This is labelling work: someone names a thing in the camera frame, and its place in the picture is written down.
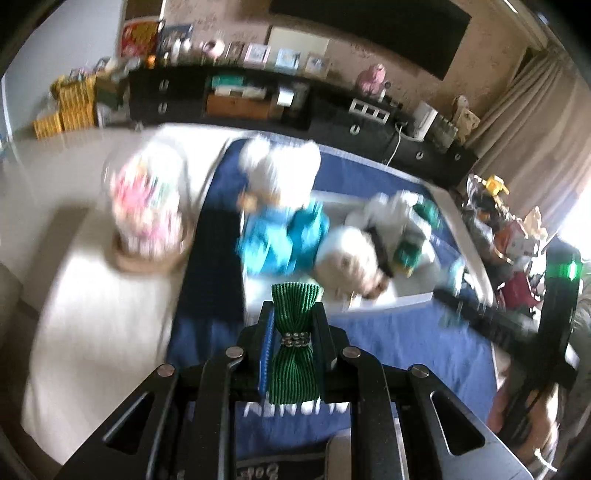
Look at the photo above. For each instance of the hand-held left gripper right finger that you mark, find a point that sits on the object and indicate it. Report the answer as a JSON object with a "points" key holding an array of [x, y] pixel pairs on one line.
{"points": [[325, 350]]}

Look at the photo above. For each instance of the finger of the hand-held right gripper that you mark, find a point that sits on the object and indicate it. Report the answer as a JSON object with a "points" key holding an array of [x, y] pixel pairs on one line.
{"points": [[489, 323]]}

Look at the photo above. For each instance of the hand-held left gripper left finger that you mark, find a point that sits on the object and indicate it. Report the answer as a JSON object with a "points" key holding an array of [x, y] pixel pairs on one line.
{"points": [[265, 355]]}

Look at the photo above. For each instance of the dark green ribbed bow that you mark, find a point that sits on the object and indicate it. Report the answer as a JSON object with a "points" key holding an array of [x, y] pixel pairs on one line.
{"points": [[293, 369]]}

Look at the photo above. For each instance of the white cardboard box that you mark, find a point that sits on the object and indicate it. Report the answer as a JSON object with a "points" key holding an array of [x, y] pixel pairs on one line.
{"points": [[406, 299]]}

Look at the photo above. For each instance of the brown and white plush toy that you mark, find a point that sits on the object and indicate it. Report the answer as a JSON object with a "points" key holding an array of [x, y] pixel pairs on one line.
{"points": [[346, 258]]}

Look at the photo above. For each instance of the black sock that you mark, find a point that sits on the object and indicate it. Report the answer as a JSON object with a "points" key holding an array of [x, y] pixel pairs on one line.
{"points": [[381, 247]]}

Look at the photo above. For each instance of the white teddy bear blue overalls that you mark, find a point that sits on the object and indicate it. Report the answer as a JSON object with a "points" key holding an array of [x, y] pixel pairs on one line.
{"points": [[277, 175]]}

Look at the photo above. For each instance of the red gift box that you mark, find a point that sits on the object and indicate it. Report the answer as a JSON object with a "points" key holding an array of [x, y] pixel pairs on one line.
{"points": [[519, 285]]}

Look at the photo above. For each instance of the navy blue blanket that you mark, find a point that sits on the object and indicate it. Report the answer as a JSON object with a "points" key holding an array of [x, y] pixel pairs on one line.
{"points": [[415, 360]]}

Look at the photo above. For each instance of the yellow toy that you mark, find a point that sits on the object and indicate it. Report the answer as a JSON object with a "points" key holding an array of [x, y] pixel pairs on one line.
{"points": [[494, 187]]}

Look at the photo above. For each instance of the glass dome with rose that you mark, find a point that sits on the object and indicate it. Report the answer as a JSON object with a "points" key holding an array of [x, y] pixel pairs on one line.
{"points": [[147, 207]]}

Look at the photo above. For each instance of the row of glass bottles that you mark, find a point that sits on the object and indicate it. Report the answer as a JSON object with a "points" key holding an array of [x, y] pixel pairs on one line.
{"points": [[444, 131]]}

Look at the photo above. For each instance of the beige curtain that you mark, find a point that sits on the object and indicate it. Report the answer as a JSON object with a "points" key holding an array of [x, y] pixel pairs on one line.
{"points": [[531, 115]]}

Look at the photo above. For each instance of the tall white router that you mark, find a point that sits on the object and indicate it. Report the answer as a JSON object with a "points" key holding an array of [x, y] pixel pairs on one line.
{"points": [[425, 121]]}

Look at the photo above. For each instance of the black TV cabinet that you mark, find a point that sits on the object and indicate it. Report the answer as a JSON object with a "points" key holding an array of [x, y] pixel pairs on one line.
{"points": [[332, 124]]}

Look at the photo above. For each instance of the brown wooden box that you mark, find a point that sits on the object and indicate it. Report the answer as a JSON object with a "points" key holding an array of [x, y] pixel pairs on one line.
{"points": [[238, 107]]}

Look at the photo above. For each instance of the small white box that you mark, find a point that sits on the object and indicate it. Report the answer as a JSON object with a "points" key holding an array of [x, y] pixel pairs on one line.
{"points": [[285, 98]]}

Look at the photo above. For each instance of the pink plush figure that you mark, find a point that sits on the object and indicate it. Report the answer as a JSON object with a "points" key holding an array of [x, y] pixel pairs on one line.
{"points": [[371, 77]]}

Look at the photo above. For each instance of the yellow plastic crate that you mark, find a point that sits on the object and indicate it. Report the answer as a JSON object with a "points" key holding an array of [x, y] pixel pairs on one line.
{"points": [[76, 94], [46, 126], [77, 117]]}

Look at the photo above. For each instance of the white canvas board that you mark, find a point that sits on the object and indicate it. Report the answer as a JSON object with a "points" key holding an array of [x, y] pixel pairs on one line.
{"points": [[295, 46]]}

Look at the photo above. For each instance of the pink round speaker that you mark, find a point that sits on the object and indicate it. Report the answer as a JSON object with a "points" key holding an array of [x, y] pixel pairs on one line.
{"points": [[213, 47]]}

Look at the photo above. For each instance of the small orange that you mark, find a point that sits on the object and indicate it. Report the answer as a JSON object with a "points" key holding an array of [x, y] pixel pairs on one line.
{"points": [[151, 61]]}

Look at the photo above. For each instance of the black television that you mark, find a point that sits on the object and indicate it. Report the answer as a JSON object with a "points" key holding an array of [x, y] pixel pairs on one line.
{"points": [[369, 27]]}

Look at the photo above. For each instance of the blue gift box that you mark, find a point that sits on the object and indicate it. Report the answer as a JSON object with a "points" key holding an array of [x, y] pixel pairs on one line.
{"points": [[174, 36]]}

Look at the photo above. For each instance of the red and yellow decoration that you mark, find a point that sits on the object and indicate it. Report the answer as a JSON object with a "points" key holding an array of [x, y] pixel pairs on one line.
{"points": [[138, 37]]}

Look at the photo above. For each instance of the white triple photo frame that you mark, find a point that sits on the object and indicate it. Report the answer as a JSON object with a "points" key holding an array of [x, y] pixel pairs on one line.
{"points": [[369, 110]]}

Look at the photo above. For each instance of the wooden picture frame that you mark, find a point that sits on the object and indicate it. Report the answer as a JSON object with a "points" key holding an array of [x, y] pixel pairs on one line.
{"points": [[316, 65]]}

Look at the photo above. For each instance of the white frame blue picture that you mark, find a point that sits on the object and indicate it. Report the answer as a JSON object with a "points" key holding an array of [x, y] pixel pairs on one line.
{"points": [[288, 59]]}

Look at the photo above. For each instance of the white frame pink picture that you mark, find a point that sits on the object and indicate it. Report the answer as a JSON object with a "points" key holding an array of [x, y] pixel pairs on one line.
{"points": [[257, 53]]}

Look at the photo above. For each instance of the small dark picture frame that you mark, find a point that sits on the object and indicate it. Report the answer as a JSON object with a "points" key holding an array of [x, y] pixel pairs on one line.
{"points": [[234, 50]]}

